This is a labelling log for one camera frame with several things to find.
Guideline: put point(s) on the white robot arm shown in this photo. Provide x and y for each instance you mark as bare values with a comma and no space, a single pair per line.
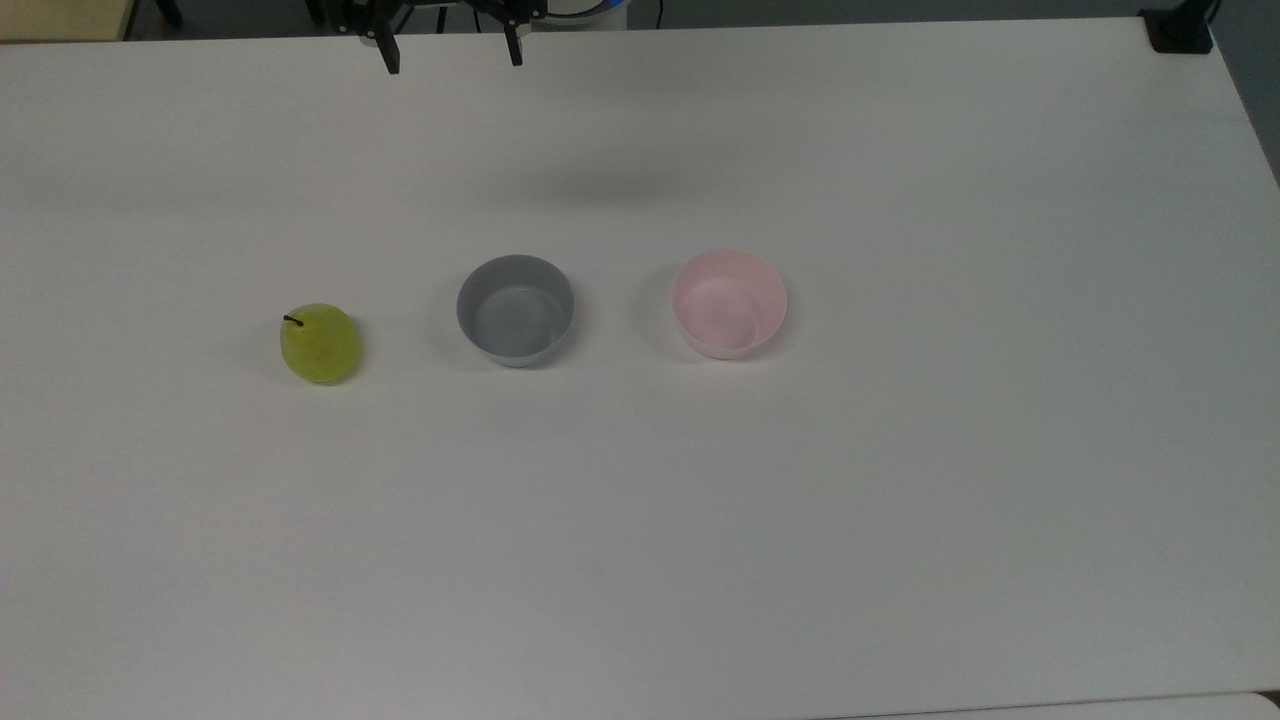
598,16

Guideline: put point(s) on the wooden furniture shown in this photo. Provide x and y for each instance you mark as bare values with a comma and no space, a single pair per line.
62,18

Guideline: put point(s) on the grey bowl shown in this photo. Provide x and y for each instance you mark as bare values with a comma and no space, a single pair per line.
516,312

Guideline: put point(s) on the black table clamp mount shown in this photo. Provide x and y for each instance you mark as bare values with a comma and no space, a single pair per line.
1180,28

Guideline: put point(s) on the pink bowl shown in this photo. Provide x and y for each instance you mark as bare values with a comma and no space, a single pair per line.
729,305

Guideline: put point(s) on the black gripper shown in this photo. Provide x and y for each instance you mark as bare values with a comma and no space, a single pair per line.
352,14

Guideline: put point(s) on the black stand leg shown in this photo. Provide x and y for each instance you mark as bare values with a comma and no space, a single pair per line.
170,10

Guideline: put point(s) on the green pear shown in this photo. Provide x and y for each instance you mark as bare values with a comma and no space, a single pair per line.
320,345

